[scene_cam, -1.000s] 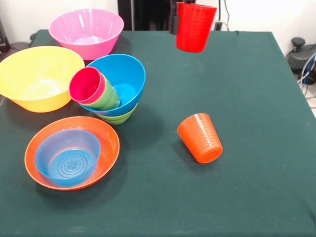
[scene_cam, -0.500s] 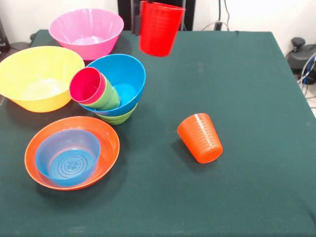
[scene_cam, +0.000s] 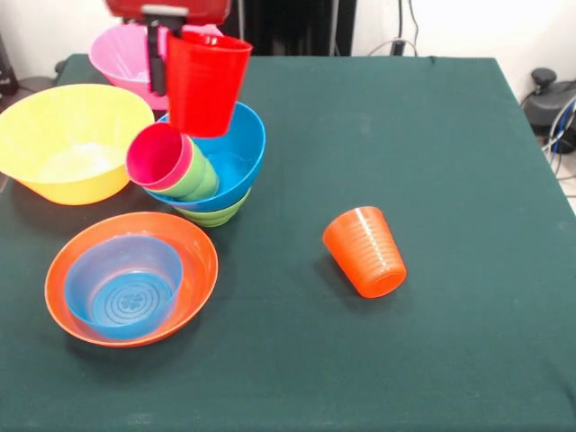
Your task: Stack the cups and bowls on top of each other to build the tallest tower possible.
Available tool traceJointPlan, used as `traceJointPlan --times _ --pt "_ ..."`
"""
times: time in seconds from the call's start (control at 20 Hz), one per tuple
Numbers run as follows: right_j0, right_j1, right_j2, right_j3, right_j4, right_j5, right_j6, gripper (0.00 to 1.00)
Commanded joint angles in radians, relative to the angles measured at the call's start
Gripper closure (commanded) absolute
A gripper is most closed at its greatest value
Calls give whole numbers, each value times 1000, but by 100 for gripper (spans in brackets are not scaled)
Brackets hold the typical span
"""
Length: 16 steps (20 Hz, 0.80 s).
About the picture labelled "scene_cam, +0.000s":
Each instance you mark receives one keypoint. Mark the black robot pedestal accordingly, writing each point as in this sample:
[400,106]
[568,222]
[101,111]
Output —
[292,27]

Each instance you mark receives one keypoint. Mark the orange-red plastic bowl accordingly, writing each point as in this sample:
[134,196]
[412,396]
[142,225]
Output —
[198,256]

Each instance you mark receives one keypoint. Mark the dark green tablecloth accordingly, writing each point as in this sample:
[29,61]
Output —
[315,360]

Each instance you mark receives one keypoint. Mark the red plastic cup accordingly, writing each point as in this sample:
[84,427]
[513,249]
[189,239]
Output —
[202,85]

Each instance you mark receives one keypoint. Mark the large smooth blue bowl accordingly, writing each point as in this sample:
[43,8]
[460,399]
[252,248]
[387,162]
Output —
[243,153]

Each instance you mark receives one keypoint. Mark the large pink plastic bowl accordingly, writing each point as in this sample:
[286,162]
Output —
[121,58]

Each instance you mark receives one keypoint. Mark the orange plastic cup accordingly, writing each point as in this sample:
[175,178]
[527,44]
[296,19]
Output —
[369,252]

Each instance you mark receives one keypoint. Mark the magenta plastic cup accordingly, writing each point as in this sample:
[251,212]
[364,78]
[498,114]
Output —
[155,155]

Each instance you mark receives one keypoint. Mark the large yellow-orange plastic bowl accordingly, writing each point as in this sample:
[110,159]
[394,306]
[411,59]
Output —
[67,135]

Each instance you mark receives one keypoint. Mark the small ringed blue bowl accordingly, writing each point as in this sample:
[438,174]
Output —
[121,297]

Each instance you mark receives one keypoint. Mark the green plastic cup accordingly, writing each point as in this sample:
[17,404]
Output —
[202,177]

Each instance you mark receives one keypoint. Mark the small green plastic bowl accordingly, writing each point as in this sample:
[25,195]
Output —
[216,216]

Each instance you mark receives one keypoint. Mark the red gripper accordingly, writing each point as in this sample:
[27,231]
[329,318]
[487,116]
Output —
[180,9]

